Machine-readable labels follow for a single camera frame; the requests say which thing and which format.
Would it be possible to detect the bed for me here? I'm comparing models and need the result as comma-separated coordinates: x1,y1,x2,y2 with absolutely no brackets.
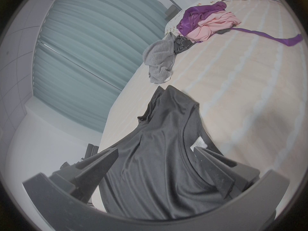
99,0,306,211

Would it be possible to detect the grey bedside table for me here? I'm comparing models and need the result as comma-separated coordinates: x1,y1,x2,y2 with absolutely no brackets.
166,5,180,21

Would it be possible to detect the black chest of drawers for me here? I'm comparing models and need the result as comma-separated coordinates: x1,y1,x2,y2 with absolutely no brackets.
82,143,98,161

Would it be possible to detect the purple garment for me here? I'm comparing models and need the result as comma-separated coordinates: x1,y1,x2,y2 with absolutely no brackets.
177,1,303,46

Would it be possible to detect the pink garment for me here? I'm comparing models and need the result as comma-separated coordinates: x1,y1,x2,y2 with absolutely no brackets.
188,12,242,43

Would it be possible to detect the blue-green curtain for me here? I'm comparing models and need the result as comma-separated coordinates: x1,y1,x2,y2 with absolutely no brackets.
38,0,169,91
32,43,125,133

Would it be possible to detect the black T-shirt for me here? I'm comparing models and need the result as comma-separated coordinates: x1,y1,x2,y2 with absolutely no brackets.
99,85,237,221

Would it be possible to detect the black patterned garment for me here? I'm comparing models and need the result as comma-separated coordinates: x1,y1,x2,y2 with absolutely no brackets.
173,35,195,55

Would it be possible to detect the white printed pillow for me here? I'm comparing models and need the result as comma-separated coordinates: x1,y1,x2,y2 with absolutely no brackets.
165,0,223,37

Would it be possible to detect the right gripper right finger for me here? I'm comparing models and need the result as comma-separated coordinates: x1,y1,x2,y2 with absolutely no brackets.
193,146,260,200

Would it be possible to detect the grey garment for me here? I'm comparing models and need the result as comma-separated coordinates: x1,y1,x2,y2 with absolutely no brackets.
142,33,175,84

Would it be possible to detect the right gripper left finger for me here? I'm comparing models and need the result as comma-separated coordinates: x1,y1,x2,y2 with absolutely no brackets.
49,148,119,201

